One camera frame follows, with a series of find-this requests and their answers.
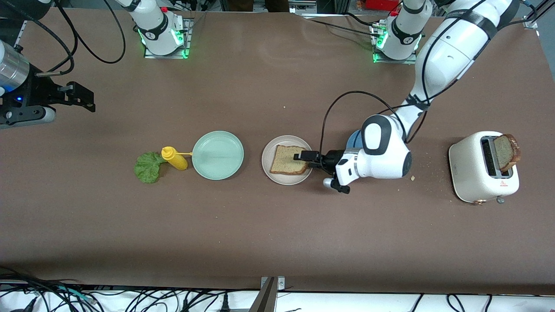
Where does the black floor cable tangle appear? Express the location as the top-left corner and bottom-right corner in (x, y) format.
(0, 265), (102, 312)

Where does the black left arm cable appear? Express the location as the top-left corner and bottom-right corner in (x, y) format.
(320, 0), (527, 159)

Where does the black base power cable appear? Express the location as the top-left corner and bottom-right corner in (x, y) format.
(304, 12), (382, 37)

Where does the blue plate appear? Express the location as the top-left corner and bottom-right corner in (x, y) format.
(346, 129), (366, 150)

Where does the white toaster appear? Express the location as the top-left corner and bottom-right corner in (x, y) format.
(448, 131), (520, 205)

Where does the beige plate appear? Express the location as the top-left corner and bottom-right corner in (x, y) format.
(261, 135), (314, 185)

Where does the yellow mustard squeeze bottle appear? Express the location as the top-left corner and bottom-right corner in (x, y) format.
(161, 146), (193, 171)

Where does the green plate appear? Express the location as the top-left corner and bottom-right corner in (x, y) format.
(192, 130), (245, 180)

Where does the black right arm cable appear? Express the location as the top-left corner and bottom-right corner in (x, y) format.
(26, 0), (126, 76)

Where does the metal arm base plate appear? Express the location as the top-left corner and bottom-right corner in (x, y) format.
(143, 17), (193, 59)
(371, 22), (419, 65)

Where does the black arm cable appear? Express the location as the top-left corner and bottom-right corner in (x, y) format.
(26, 0), (126, 76)
(320, 0), (527, 159)

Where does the teal cable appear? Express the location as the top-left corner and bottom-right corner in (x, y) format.
(54, 286), (97, 304)

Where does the black looped floor cable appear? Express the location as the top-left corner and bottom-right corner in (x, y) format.
(447, 294), (467, 312)

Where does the dark aluminium bar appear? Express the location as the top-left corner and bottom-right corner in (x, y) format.
(248, 277), (278, 312)

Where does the brown bread slice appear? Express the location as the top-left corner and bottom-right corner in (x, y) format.
(269, 145), (310, 176)

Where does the bread slice dark crust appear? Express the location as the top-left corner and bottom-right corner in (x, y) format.
(494, 133), (522, 172)

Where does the red background box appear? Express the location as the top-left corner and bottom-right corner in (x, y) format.
(366, 0), (402, 11)

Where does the green lettuce leaf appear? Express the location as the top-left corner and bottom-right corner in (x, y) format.
(134, 151), (167, 184)

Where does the small metal bracket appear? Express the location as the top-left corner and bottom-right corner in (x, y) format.
(260, 276), (286, 292)

